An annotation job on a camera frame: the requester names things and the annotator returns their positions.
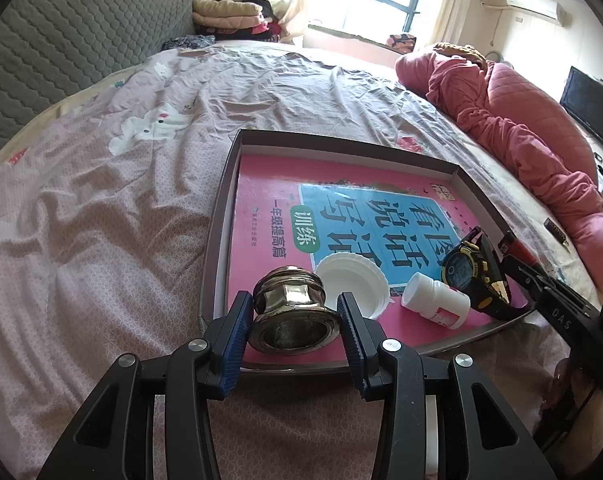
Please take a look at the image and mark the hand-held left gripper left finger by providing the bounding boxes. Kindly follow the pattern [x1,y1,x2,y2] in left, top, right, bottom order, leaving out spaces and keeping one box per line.
[34,290,255,480]

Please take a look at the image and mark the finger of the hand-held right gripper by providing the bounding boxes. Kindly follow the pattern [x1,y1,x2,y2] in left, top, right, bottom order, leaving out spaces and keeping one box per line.
[501,255,603,341]

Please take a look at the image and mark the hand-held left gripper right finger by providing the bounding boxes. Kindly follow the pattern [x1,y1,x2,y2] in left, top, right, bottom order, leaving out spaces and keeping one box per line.
[336,291,532,480]

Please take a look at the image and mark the red and black printed lighter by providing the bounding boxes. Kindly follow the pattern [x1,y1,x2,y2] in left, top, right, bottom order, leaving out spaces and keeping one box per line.
[498,231,545,273]

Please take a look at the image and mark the brass metal fitting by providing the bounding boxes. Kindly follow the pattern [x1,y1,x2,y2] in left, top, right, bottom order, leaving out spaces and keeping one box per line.
[246,265,342,356]

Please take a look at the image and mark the small white pill bottle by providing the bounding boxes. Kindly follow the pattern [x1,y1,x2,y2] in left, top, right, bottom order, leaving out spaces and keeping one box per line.
[400,272,471,330]

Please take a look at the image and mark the grey cardboard box tray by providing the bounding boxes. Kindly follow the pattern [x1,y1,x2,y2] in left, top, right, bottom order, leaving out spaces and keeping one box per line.
[199,129,545,373]

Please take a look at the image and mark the black and yellow digital watch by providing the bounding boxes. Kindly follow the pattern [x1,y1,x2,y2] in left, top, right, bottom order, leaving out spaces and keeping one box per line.
[440,226,529,321]

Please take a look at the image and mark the person's right hand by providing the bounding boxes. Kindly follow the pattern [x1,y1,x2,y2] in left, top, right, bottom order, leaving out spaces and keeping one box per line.
[549,357,602,413]

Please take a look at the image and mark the white ribbed bottle cap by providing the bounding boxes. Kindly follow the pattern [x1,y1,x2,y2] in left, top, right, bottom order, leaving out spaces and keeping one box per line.
[315,254,388,322]

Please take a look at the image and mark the pink and blue book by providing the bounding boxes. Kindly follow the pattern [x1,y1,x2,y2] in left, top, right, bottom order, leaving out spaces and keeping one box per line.
[226,155,529,366]

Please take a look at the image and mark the pink printed blanket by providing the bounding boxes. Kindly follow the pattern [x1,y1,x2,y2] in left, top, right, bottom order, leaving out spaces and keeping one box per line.
[0,42,572,480]

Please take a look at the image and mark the pink quilted duvet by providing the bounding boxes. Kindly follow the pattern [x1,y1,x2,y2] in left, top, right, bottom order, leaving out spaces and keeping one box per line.
[395,50,603,291]

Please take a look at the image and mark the black flat television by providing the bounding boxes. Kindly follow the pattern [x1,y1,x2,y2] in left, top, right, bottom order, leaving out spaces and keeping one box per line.
[560,66,603,153]

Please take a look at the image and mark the tan knitted cloth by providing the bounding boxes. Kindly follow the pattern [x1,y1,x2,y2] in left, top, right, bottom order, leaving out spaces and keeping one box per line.
[431,42,487,63]

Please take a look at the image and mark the dark patterned cloth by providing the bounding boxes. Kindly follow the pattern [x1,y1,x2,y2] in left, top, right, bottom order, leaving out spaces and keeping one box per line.
[162,35,216,52]

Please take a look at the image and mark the white air conditioner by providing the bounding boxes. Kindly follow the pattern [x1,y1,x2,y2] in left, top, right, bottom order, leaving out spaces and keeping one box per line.
[505,0,567,26]

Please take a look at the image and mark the pile of dark clothes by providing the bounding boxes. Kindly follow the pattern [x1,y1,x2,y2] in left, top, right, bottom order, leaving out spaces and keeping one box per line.
[209,0,295,43]

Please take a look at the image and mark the folded cream blanket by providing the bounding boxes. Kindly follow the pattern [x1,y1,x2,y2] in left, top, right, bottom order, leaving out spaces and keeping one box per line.
[192,0,265,28]

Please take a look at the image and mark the grey quilted headboard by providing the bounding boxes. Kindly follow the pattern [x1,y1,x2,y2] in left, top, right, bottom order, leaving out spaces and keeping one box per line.
[0,0,197,168]

